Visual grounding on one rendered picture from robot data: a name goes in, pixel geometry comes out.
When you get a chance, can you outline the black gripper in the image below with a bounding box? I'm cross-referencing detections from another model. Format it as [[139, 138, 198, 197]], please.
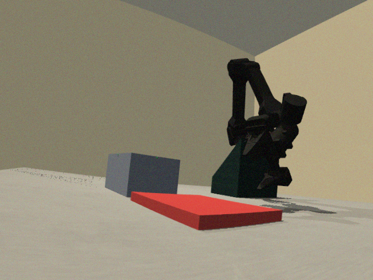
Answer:
[[242, 114, 293, 190]]

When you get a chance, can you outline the red panel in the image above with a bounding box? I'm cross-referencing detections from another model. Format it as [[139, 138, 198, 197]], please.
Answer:
[[131, 191, 283, 230]]

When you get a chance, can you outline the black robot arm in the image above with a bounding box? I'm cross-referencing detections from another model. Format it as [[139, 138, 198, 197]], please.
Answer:
[[227, 58, 307, 146]]

